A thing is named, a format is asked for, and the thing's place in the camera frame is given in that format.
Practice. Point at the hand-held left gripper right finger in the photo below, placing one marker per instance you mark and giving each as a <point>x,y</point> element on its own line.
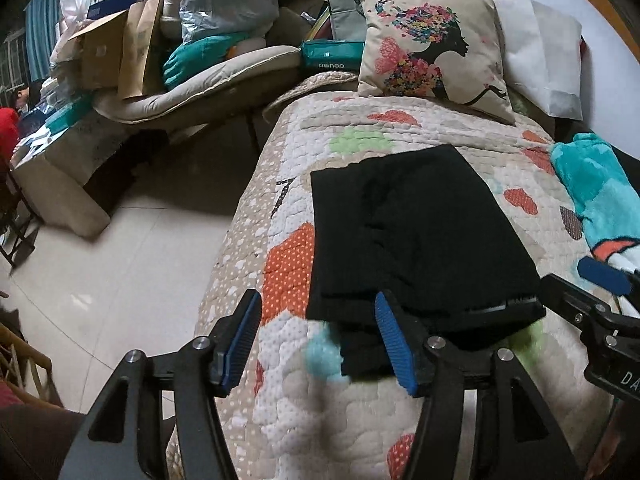
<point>395,345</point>

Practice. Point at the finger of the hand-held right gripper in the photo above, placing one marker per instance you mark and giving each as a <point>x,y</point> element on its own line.
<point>600,272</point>
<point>575,300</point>

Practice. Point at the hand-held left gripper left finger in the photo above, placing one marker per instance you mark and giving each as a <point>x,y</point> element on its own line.
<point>242,345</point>

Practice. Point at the black pants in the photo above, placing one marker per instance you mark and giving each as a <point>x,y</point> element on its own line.
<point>425,240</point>

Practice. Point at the quilted patchwork bedspread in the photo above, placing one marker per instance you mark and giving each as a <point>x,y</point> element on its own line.
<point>300,410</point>

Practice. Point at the teal cartoon fleece blanket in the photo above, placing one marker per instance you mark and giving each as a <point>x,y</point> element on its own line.
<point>595,185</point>

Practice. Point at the wicker chair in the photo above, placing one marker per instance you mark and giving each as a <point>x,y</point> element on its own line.
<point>30,365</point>

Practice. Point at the dark brown cloth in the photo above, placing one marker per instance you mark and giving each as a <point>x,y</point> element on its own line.
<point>35,440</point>

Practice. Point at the white paper bag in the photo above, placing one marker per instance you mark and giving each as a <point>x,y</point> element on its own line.
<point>540,50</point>

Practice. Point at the beige cloth-covered bench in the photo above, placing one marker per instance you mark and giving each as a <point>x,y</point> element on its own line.
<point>65,195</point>

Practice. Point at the beige padded seat cushion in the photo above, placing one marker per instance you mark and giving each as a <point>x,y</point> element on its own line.
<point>210,90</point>

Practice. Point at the black folding chair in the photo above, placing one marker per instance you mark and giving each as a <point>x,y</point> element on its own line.
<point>15,215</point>

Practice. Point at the floral silhouette print cushion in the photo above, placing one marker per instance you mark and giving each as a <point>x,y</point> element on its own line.
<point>395,80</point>

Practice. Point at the teal cloth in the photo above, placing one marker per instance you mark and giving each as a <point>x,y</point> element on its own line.
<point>195,57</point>

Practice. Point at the teal packet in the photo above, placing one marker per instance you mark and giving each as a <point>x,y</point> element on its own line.
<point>330,55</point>

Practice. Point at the brown paper bag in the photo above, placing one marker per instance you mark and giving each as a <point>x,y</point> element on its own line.
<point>140,45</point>

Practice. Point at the cardboard box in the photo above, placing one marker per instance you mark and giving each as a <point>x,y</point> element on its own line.
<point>100,50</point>

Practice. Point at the grey bag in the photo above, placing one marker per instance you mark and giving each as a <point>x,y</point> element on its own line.
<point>347,17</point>

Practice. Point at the clear plastic bag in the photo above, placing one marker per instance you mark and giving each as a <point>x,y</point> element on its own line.
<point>225,5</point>

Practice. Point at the blue box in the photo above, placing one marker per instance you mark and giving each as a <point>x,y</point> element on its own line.
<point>115,5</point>

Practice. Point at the blue curtain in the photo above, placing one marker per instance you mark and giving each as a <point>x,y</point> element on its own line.
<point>42,35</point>

